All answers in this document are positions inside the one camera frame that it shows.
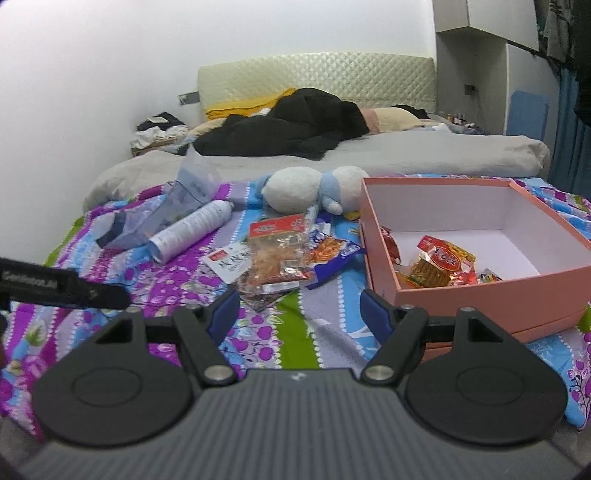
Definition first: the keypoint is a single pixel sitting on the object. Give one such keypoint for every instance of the blue curtain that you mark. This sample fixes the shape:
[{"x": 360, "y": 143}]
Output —
[{"x": 572, "y": 147}]

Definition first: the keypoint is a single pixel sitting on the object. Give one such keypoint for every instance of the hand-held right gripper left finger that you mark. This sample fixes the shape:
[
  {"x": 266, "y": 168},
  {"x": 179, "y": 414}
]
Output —
[{"x": 226, "y": 314}]

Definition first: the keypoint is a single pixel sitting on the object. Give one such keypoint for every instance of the pink cardboard box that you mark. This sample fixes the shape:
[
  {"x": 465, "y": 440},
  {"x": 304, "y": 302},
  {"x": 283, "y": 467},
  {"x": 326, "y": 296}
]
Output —
[{"x": 461, "y": 207}]

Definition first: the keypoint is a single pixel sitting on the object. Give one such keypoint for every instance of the black coat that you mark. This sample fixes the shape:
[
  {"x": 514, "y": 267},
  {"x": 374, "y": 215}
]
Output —
[{"x": 295, "y": 124}]

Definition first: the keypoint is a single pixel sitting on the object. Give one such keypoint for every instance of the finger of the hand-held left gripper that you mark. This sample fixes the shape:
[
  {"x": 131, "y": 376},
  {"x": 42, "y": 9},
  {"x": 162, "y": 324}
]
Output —
[{"x": 104, "y": 295}]

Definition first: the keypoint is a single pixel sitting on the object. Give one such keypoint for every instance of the cream quilted headboard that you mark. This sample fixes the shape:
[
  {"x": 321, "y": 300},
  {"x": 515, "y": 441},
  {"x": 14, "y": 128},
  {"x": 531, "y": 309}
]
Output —
[{"x": 323, "y": 74}]

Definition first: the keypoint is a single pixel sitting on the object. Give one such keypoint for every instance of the grey wall switch plate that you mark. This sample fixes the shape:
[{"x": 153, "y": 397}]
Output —
[{"x": 188, "y": 98}]

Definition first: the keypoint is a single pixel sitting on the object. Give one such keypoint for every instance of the yellow cloth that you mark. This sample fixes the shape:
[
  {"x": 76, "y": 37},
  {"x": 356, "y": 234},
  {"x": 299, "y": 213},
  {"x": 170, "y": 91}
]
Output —
[{"x": 240, "y": 110}]

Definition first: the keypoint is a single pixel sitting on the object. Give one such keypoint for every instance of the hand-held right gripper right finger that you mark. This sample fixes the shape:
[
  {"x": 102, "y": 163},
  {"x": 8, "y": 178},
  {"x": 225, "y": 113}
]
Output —
[{"x": 371, "y": 314}]

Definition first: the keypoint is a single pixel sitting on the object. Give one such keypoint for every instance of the grey blue sock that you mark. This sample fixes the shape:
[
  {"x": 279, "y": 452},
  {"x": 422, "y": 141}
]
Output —
[{"x": 115, "y": 228}]

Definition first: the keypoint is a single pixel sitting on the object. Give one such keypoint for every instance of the clear red label snack packet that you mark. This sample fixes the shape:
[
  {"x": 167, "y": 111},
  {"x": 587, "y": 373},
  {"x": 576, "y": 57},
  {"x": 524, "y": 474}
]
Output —
[{"x": 277, "y": 258}]

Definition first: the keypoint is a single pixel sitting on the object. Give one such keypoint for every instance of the purple floral bedsheet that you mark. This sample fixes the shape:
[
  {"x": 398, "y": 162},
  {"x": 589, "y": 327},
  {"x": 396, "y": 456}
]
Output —
[{"x": 295, "y": 332}]

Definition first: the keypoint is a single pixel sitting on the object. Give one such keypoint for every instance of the clear plastic bag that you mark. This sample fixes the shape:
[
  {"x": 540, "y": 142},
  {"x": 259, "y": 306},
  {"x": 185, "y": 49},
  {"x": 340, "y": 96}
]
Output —
[{"x": 194, "y": 180}]

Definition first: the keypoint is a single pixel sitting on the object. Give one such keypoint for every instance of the dark red snack packet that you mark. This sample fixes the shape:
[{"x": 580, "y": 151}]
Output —
[{"x": 391, "y": 244}]

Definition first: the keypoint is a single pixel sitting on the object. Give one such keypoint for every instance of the bedside table with clothes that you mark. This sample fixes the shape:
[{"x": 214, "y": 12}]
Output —
[{"x": 154, "y": 134}]

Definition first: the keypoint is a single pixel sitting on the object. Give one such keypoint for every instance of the blue snack packet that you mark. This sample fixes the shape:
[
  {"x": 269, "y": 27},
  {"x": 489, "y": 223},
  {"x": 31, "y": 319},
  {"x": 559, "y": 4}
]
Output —
[{"x": 332, "y": 251}]

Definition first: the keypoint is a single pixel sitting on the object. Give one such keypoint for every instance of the white and blue plush toy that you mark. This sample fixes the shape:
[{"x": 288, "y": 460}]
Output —
[{"x": 295, "y": 187}]

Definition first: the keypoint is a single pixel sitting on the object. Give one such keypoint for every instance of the red yellow snack packet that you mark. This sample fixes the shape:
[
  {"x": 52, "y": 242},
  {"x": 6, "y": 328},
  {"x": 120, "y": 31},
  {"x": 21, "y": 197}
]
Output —
[{"x": 438, "y": 258}]

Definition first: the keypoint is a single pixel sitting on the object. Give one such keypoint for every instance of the small clear candy packet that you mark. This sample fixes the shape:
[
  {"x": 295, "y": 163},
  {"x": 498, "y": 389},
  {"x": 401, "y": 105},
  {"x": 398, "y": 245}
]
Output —
[{"x": 489, "y": 277}]

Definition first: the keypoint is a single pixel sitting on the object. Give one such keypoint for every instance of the white snack packet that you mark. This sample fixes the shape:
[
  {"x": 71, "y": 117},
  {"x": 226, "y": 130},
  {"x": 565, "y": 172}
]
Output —
[{"x": 228, "y": 265}]

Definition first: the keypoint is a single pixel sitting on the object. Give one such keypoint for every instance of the white spray can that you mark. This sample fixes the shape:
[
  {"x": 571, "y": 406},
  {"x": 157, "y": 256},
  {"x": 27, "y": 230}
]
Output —
[{"x": 189, "y": 228}]

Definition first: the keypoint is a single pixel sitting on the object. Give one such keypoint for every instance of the group of small bottles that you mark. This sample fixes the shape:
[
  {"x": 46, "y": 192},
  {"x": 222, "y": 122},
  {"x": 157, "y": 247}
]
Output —
[{"x": 459, "y": 119}]

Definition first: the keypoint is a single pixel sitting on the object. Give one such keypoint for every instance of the pink beige pillow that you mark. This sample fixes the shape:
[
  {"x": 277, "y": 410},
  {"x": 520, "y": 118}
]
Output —
[{"x": 392, "y": 119}]

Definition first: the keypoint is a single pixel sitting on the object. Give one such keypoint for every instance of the grey duvet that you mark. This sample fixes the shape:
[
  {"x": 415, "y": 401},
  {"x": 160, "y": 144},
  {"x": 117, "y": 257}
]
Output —
[{"x": 415, "y": 152}]

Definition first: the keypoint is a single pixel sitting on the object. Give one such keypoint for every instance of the blue foam panel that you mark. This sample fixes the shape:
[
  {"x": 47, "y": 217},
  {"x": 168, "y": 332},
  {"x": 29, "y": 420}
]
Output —
[{"x": 528, "y": 115}]

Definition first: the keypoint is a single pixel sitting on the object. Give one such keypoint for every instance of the row of hanging clothes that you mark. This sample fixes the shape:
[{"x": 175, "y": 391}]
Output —
[{"x": 563, "y": 32}]

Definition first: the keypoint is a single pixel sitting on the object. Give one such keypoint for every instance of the white wardrobe cabinet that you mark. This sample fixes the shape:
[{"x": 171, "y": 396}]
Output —
[{"x": 485, "y": 18}]

